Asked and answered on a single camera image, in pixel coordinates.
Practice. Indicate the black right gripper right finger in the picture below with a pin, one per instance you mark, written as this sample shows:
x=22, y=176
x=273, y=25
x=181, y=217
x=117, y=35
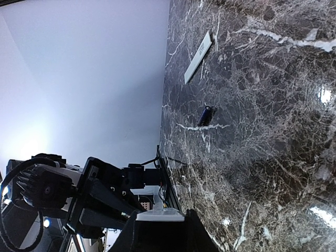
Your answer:
x=197, y=238

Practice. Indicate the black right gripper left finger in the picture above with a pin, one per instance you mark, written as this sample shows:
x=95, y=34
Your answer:
x=124, y=241

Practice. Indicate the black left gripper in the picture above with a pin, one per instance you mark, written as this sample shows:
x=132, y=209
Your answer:
x=96, y=205

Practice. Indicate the blue AAA battery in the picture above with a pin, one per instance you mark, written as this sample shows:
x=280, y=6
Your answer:
x=205, y=117

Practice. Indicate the white remote battery cover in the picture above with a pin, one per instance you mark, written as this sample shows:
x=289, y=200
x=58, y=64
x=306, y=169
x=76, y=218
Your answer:
x=198, y=57

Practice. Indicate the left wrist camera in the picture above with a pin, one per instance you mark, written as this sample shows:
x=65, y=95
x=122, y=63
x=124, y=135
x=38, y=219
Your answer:
x=44, y=186

